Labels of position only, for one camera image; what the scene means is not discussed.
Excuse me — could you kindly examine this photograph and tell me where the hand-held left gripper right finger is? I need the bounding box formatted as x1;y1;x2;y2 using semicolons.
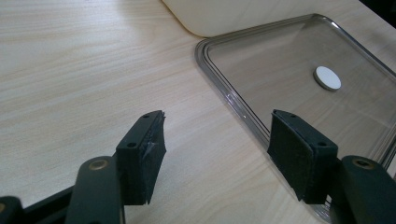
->
266;108;339;205

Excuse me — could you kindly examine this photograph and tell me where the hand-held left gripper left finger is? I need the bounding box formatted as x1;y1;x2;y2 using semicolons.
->
115;109;167;206

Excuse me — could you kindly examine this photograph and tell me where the white round disc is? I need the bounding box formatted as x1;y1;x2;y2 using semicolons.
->
313;65;343;92

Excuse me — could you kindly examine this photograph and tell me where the clear glass tray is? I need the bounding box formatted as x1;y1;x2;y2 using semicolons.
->
194;13;396;224

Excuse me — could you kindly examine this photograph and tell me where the cream plastic tray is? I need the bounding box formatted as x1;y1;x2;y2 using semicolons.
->
161;0;362;38

